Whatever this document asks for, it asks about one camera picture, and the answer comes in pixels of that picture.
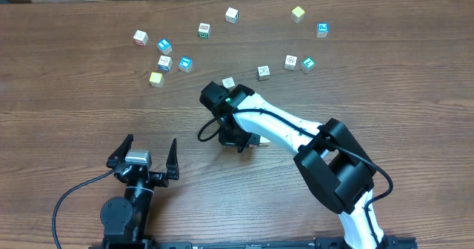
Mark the blue-top wooden block upper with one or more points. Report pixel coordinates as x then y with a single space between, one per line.
164 46

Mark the green-top wooden block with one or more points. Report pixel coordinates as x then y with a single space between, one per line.
307 65

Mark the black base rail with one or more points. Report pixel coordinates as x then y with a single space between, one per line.
316 243

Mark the red U wooden block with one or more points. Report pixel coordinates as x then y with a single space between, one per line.
140 38

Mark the green B wooden block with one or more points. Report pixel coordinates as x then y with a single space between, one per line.
204 30

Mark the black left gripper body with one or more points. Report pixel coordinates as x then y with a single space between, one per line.
159 178

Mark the yellow-sided plain-top wooden block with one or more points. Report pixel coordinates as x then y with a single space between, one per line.
228 83

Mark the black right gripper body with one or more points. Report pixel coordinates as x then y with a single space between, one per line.
235 136

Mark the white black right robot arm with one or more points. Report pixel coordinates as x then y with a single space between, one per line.
335 168

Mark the blue I wooden block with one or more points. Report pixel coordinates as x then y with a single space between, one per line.
165 63

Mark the yellow-top wooden block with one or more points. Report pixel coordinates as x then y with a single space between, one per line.
297 14
263 141
156 79

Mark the blue-sided plain-top wooden block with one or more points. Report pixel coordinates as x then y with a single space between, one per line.
290 62

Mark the green R wooden block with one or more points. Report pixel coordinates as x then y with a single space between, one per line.
263 73

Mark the blue-top wooden block right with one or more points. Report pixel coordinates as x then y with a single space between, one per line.
322 30

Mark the blue-top wooden block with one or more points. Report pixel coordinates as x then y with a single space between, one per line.
164 46
185 64
322 30

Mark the blue-top wooden block lower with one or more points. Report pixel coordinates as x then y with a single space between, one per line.
185 64

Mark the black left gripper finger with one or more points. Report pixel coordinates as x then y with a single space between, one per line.
172 162
120 153

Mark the plain-top wooden block far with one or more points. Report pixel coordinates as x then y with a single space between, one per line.
231 15

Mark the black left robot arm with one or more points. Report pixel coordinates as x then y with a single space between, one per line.
125 217

